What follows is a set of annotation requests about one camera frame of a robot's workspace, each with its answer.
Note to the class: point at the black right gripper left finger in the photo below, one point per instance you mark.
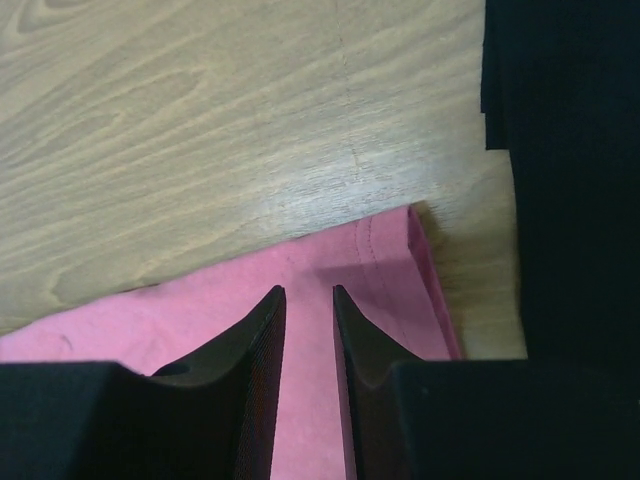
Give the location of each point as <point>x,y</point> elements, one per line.
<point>210,414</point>

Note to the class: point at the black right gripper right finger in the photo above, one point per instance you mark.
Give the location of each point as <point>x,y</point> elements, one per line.
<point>408,418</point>

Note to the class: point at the pink t-shirt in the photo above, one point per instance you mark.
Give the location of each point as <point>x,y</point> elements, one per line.
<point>383,261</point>

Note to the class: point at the folded black t-shirt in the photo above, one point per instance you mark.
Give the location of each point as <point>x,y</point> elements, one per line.
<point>560,93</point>

